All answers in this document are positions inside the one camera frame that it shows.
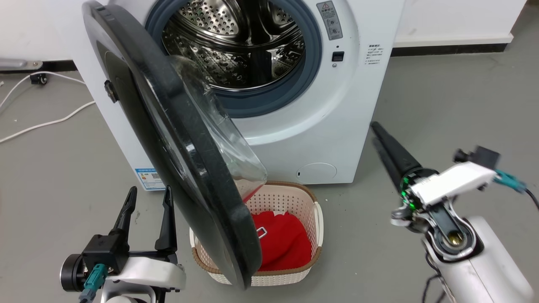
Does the small printed text label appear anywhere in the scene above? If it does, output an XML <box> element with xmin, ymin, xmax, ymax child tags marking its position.
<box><xmin>365</xmin><ymin>43</ymin><xmax>385</xmax><ymax>66</ymax></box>

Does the thin black right connector cable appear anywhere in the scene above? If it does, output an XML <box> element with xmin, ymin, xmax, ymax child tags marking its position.
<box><xmin>524</xmin><ymin>189</ymin><xmax>539</xmax><ymax>212</ymax></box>

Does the grey warning sticker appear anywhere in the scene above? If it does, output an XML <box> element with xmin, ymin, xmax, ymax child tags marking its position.
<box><xmin>316</xmin><ymin>1</ymin><xmax>343</xmax><ymax>41</ymax></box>

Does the white front-load washing machine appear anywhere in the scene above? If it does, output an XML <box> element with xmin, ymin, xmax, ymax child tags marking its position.
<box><xmin>74</xmin><ymin>0</ymin><xmax>406</xmax><ymax>192</ymax></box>

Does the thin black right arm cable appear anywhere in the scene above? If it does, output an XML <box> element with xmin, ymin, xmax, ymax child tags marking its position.
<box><xmin>421</xmin><ymin>252</ymin><xmax>448</xmax><ymax>303</ymax></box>

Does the black round glass washer door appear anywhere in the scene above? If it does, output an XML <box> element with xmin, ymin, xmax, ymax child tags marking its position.
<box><xmin>82</xmin><ymin>0</ymin><xmax>269</xmax><ymax>290</ymax></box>

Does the grey rubber door gasket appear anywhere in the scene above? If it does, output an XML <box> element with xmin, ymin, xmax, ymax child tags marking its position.
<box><xmin>145</xmin><ymin>0</ymin><xmax>323</xmax><ymax>119</ymax></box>

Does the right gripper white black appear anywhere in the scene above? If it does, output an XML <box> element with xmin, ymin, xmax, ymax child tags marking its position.
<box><xmin>370</xmin><ymin>121</ymin><xmax>498</xmax><ymax>211</ymax></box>

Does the grey metal floor bracket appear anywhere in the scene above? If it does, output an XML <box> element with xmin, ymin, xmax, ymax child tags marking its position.
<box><xmin>0</xmin><ymin>59</ymin><xmax>43</xmax><ymax>72</ymax></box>

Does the thin white floor cable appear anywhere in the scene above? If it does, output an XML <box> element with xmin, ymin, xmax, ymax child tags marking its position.
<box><xmin>0</xmin><ymin>71</ymin><xmax>87</xmax><ymax>108</ymax></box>

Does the red garment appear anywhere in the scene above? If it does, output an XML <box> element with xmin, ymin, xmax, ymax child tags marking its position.
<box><xmin>242</xmin><ymin>189</ymin><xmax>314</xmax><ymax>272</ymax></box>

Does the round white filter cover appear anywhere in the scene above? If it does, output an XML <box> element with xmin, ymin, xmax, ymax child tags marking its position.
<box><xmin>296</xmin><ymin>162</ymin><xmax>338</xmax><ymax>184</ymax></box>

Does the cream perforated laundry basket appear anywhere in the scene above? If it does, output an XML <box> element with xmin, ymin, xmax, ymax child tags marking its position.
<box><xmin>189</xmin><ymin>181</ymin><xmax>325</xmax><ymax>287</ymax></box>

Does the blue energy label sticker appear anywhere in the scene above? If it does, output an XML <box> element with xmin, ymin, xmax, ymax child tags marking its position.
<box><xmin>135</xmin><ymin>168</ymin><xmax>166</xmax><ymax>191</ymax></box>

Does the thick white floor cable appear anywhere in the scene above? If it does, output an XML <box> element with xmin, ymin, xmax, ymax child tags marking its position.
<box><xmin>0</xmin><ymin>100</ymin><xmax>96</xmax><ymax>144</ymax></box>

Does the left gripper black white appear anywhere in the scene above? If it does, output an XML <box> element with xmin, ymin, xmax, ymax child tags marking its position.
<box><xmin>81</xmin><ymin>185</ymin><xmax>187</xmax><ymax>292</ymax></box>

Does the stainless steel perforated drum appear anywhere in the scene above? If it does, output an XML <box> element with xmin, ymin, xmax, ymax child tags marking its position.
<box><xmin>162</xmin><ymin>0</ymin><xmax>306</xmax><ymax>91</ymax></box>

